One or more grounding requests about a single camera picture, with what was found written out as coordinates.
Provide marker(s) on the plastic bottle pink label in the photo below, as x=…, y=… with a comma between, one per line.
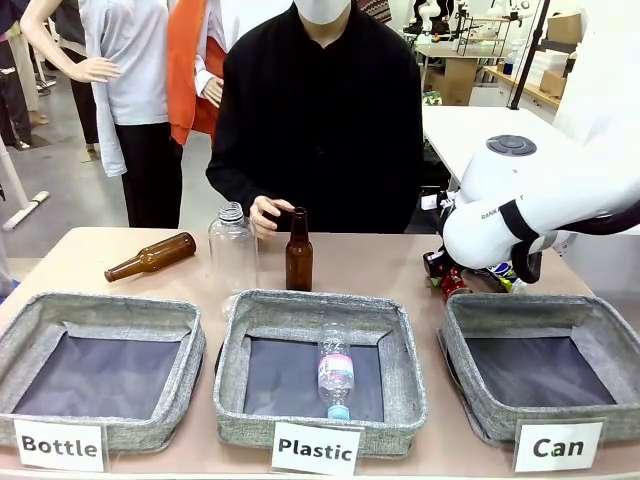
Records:
x=336, y=372

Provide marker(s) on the cardboard box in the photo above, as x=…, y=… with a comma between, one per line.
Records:
x=564, y=27

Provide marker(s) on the grey fabric basket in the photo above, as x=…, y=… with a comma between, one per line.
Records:
x=320, y=370
x=100, y=370
x=542, y=365

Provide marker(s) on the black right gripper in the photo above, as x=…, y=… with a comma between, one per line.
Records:
x=434, y=261

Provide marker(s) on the person's right hand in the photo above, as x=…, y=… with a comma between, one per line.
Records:
x=265, y=215

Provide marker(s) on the white background table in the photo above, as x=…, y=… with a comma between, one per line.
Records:
x=475, y=132

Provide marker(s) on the mannequin in orange vest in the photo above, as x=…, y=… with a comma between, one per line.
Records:
x=195, y=65

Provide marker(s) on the white Can label sign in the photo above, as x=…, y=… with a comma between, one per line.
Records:
x=558, y=446

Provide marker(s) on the white face mask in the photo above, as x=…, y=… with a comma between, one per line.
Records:
x=322, y=9

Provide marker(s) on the blue white crushed can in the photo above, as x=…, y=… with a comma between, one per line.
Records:
x=501, y=269

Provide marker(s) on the mannequin in grey shirt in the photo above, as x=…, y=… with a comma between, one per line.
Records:
x=130, y=75

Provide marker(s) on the white table leg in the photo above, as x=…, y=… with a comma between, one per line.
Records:
x=22, y=200

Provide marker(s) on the wooden workbench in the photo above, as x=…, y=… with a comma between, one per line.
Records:
x=520, y=85

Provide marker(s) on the black stand pole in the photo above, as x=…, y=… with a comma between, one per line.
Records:
x=525, y=55

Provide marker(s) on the brown glass bottle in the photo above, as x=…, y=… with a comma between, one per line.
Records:
x=150, y=258
x=299, y=255

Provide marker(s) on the red crushed can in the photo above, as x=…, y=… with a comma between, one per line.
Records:
x=454, y=284

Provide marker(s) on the green crushed can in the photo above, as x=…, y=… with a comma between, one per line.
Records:
x=507, y=285

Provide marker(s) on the white Plastic label sign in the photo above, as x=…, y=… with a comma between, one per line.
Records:
x=316, y=449

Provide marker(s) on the person in black shirt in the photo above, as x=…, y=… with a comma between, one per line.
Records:
x=320, y=125

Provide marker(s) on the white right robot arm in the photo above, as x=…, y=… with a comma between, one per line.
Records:
x=505, y=200

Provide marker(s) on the large clear plastic bottle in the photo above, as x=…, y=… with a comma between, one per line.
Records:
x=232, y=255

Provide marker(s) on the white Bottle label sign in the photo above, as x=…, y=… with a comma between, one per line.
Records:
x=59, y=445

